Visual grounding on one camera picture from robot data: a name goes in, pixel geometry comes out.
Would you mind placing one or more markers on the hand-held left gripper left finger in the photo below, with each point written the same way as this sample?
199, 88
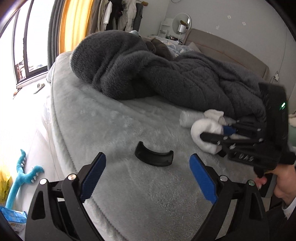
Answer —
93, 178

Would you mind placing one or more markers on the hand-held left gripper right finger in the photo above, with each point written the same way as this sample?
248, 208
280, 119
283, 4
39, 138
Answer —
203, 182

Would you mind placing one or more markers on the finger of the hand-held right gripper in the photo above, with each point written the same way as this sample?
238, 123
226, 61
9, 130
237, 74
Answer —
249, 126
212, 137

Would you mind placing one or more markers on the white balled sock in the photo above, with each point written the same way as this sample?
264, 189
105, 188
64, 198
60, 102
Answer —
203, 128

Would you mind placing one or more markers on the black curved plastic piece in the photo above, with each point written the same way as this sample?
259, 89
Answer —
152, 158

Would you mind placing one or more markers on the person's right forearm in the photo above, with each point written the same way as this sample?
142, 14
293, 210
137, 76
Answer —
284, 224

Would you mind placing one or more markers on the person's right hand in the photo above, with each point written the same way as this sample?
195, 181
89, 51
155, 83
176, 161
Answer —
286, 183

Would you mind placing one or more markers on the bed with grey fleece cover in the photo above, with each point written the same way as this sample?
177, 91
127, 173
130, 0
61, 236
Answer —
115, 129

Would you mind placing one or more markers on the teal dinosaur plush toy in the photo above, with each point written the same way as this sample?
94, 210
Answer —
20, 178

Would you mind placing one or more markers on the beige upholstered headboard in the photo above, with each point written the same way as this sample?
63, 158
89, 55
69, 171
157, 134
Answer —
226, 51

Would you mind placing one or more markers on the dark grey fleece blanket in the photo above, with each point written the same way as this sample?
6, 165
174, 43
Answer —
161, 76

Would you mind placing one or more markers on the yellow plastic bag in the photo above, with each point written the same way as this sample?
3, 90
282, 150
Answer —
4, 187

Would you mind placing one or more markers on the blue printed packet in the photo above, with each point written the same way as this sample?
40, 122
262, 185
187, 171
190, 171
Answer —
12, 217

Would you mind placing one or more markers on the blue patterned pillow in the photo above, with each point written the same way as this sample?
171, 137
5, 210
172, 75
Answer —
181, 49

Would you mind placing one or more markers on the beige pillow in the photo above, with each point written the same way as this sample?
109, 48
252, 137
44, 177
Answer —
193, 46

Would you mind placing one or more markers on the grey cat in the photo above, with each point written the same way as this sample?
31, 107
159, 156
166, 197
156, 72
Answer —
161, 47

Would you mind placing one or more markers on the grey slipper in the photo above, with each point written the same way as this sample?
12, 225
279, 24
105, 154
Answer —
39, 88

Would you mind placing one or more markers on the white dresser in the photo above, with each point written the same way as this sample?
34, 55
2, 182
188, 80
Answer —
171, 39

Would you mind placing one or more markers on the white table lamp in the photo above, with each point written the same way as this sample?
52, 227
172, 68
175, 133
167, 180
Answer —
181, 28

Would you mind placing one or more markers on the white desktop shelf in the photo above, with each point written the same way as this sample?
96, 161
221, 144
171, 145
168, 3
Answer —
165, 27

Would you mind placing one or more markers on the round white mirror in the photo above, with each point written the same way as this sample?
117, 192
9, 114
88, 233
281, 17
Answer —
182, 17

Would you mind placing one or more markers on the light blue plush toy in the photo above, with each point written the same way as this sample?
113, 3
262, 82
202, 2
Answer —
135, 33

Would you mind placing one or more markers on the dark hanging pants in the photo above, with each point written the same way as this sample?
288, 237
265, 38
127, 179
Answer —
139, 17

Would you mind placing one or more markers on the white hanging jacket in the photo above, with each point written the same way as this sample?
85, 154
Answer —
130, 16

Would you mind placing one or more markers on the black framed balcony door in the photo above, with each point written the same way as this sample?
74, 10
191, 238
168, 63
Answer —
25, 46

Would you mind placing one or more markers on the grey curtain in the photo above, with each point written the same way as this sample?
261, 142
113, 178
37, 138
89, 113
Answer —
91, 14
55, 30

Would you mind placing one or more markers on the black hanging coat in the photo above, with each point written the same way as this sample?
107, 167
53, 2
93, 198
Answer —
116, 14

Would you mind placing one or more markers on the yellow curtain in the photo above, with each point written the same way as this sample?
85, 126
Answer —
74, 23

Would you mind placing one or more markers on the white hanging shirt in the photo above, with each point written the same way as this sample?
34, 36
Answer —
107, 15

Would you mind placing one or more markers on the beige hanging coat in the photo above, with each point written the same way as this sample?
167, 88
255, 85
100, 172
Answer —
98, 16

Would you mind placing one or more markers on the white wall charger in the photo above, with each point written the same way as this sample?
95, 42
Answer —
276, 77

